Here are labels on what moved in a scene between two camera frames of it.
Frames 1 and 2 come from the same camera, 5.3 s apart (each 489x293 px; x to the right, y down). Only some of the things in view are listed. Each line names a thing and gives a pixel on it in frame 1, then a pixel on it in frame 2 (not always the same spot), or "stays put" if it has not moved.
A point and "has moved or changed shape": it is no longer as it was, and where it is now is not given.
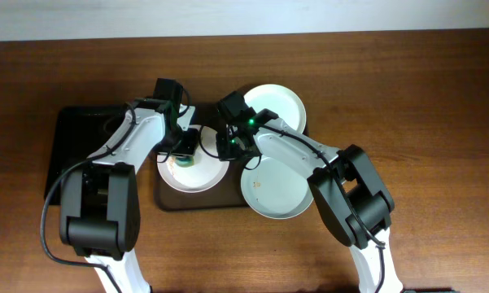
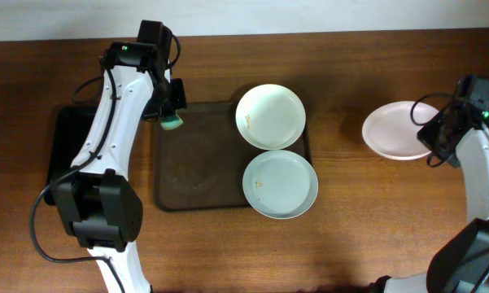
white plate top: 280,101 stays put
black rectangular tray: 82,132 stays put
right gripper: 226,146 -> 438,136
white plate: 206,172 -> 390,129
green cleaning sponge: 186,161 has moved or changed shape
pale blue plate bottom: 275,191 stays put
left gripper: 186,145 -> 172,102
